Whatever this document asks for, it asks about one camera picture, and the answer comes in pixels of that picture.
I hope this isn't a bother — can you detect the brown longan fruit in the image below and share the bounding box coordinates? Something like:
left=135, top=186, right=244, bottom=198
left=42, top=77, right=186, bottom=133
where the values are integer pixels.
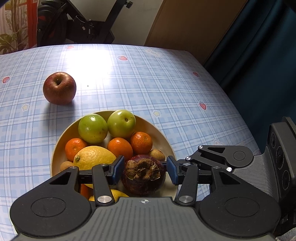
left=60, top=161, right=75, bottom=172
left=149, top=149, right=166, bottom=162

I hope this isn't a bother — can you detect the red apple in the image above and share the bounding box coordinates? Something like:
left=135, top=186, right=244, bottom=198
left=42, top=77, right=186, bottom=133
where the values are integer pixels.
left=43, top=72, right=76, bottom=105

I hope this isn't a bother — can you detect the small green apple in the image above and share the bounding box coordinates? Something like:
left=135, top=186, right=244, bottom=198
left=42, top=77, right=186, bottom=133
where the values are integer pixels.
left=107, top=109, right=136, bottom=138

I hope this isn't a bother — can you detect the orange mandarin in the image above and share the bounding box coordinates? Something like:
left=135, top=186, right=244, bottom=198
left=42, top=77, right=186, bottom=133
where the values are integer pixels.
left=65, top=138, right=88, bottom=162
left=80, top=184, right=93, bottom=199
left=107, top=138, right=133, bottom=161
left=130, top=132, right=153, bottom=154

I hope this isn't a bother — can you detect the wooden cabinet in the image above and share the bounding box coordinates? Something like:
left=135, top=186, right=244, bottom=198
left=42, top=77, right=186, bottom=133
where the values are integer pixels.
left=145, top=0, right=246, bottom=63

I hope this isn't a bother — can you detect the dark purple mangosteen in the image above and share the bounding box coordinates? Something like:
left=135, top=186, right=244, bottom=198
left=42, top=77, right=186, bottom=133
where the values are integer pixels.
left=121, top=154, right=166, bottom=196

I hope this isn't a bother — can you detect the large green apple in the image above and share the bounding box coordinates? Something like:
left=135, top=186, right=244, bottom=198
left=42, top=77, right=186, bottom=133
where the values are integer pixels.
left=78, top=113, right=108, bottom=144

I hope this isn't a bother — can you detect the black exercise bike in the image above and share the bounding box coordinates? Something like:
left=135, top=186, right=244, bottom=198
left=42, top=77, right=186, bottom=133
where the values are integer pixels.
left=37, top=0, right=133, bottom=47

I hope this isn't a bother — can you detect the yellow lemon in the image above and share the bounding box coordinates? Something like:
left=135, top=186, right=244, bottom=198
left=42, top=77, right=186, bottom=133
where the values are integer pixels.
left=73, top=145, right=117, bottom=189
left=87, top=189, right=128, bottom=202

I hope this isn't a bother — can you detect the red illustrated wall poster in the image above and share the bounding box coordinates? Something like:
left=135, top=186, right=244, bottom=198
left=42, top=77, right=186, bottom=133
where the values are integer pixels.
left=1, top=0, right=40, bottom=55

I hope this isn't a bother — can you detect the blue plaid tablecloth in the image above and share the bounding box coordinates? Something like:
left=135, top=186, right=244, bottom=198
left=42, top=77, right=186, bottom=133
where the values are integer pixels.
left=1, top=45, right=260, bottom=240

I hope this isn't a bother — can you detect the orange mandarin front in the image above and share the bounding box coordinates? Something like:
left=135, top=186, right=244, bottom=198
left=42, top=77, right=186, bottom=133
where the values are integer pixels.
left=80, top=184, right=93, bottom=199

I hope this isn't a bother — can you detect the cream round plate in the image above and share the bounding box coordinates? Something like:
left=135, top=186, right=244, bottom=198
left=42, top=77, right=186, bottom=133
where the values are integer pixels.
left=51, top=115, right=178, bottom=198

